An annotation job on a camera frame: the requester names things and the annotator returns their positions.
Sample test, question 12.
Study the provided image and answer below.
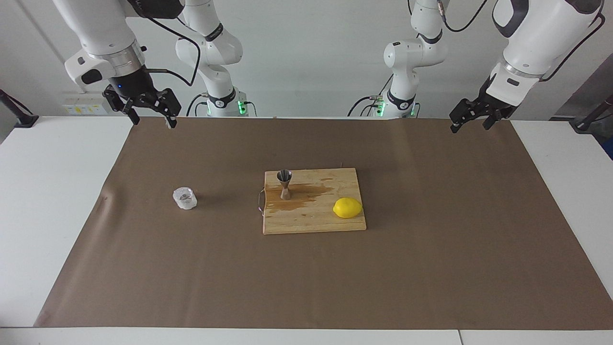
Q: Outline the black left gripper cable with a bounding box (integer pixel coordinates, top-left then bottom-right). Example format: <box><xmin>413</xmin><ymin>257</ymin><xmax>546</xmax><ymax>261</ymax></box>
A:
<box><xmin>407</xmin><ymin>0</ymin><xmax>606</xmax><ymax>82</ymax></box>

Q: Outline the wooden cutting board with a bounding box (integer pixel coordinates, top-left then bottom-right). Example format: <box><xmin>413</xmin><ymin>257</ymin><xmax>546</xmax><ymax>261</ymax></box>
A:
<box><xmin>258</xmin><ymin>167</ymin><xmax>367</xmax><ymax>235</ymax></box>

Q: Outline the dark grey panel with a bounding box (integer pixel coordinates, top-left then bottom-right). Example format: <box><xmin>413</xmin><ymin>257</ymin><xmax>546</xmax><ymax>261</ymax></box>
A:
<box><xmin>555</xmin><ymin>52</ymin><xmax>613</xmax><ymax>120</ymax></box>

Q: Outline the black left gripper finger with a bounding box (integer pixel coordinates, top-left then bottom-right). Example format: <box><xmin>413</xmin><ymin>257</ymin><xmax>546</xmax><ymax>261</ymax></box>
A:
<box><xmin>482</xmin><ymin>106</ymin><xmax>502</xmax><ymax>131</ymax></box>
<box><xmin>449</xmin><ymin>98</ymin><xmax>481</xmax><ymax>134</ymax></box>

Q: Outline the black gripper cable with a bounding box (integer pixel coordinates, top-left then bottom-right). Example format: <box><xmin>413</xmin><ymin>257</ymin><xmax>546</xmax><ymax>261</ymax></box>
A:
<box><xmin>407</xmin><ymin>0</ymin><xmax>606</xmax><ymax>82</ymax></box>
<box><xmin>125</xmin><ymin>0</ymin><xmax>202</xmax><ymax>88</ymax></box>

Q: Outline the black clamp stand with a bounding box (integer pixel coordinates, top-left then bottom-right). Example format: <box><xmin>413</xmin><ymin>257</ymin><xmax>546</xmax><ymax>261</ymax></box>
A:
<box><xmin>0</xmin><ymin>89</ymin><xmax>40</xmax><ymax>128</ymax></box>
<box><xmin>570</xmin><ymin>93</ymin><xmax>613</xmax><ymax>134</ymax></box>

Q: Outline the clear plastic cup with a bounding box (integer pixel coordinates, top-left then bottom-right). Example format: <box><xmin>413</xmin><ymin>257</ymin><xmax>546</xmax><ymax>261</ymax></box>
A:
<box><xmin>172</xmin><ymin>187</ymin><xmax>198</xmax><ymax>211</ymax></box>

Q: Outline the brown paper table mat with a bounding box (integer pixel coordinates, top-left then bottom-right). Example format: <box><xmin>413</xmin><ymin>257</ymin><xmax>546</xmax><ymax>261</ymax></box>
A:
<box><xmin>34</xmin><ymin>116</ymin><xmax>613</xmax><ymax>330</ymax></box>

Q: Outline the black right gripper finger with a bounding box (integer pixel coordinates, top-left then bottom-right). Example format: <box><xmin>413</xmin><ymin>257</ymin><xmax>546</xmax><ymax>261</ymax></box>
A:
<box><xmin>102</xmin><ymin>90</ymin><xmax>141</xmax><ymax>126</ymax></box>
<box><xmin>152</xmin><ymin>89</ymin><xmax>182</xmax><ymax>129</ymax></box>

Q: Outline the yellow lemon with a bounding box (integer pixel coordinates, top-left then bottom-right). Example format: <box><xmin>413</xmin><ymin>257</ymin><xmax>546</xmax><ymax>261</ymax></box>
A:
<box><xmin>333</xmin><ymin>197</ymin><xmax>363</xmax><ymax>219</ymax></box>

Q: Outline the black base cable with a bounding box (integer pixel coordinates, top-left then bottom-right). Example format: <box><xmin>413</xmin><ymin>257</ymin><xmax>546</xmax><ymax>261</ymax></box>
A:
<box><xmin>347</xmin><ymin>95</ymin><xmax>384</xmax><ymax>117</ymax></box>
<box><xmin>186</xmin><ymin>93</ymin><xmax>209</xmax><ymax>117</ymax></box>

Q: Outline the white wall socket box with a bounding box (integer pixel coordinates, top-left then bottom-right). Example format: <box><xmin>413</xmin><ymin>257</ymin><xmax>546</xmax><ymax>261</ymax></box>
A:
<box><xmin>62</xmin><ymin>92</ymin><xmax>110</xmax><ymax>116</ymax></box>

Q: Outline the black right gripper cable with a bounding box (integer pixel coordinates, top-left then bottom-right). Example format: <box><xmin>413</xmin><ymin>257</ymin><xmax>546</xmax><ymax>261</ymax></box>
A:
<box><xmin>125</xmin><ymin>0</ymin><xmax>202</xmax><ymax>88</ymax></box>

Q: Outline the steel double jigger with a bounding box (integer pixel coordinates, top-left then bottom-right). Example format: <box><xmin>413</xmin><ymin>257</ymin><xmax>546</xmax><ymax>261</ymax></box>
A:
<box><xmin>276</xmin><ymin>170</ymin><xmax>293</xmax><ymax>200</ymax></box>

